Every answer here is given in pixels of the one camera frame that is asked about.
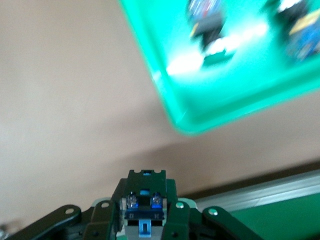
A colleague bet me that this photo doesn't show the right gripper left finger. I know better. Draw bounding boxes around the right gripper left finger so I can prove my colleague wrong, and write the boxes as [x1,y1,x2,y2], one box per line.
[0,177,130,240]

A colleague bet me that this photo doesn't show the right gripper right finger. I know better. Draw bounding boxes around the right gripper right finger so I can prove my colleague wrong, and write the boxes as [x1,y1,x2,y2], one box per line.
[161,179,254,240]

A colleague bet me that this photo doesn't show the yellow push button switch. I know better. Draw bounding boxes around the yellow push button switch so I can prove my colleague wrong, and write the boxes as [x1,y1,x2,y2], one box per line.
[119,169,168,240]

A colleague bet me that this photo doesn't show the green push button switch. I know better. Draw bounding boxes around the green push button switch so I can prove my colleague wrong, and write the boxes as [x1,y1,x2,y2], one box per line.
[264,0,320,65]
[186,0,236,68]

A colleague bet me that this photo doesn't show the green conveyor belt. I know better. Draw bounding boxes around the green conveyor belt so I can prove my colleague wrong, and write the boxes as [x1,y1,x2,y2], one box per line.
[179,159,320,240]

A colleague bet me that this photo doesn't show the green plastic tray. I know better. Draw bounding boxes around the green plastic tray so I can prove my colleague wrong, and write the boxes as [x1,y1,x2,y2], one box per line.
[118,0,320,137]

